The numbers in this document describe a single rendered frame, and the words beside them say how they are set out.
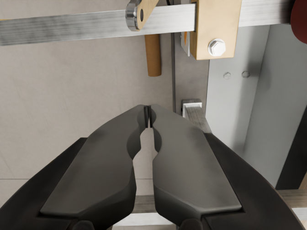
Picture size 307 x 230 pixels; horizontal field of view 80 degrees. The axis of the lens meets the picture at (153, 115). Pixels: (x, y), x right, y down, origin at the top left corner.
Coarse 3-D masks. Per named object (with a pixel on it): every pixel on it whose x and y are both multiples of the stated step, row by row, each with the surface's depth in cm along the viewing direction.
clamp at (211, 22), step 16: (192, 0) 24; (208, 0) 21; (224, 0) 21; (240, 0) 21; (208, 16) 22; (224, 16) 22; (192, 32) 25; (208, 32) 22; (224, 32) 22; (192, 48) 26
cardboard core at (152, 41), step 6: (144, 36) 99; (150, 36) 96; (156, 36) 97; (150, 42) 98; (156, 42) 98; (150, 48) 99; (156, 48) 100; (150, 54) 101; (156, 54) 101; (150, 60) 103; (156, 60) 103; (150, 66) 104; (156, 66) 104; (150, 72) 106; (156, 72) 106
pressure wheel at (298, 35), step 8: (296, 0) 20; (304, 0) 19; (296, 8) 20; (304, 8) 19; (296, 16) 20; (304, 16) 19; (296, 24) 21; (304, 24) 19; (296, 32) 21; (304, 32) 20; (304, 40) 21
